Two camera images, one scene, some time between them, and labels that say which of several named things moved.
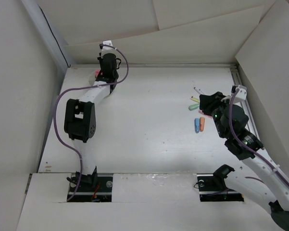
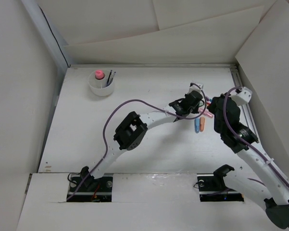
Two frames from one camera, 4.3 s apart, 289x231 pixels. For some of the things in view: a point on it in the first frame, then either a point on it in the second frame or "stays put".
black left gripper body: x=99 y=58 -> x=194 y=110
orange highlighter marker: x=202 y=122 stays put
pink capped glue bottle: x=96 y=72 stays put
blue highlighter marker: x=196 y=125 stays put
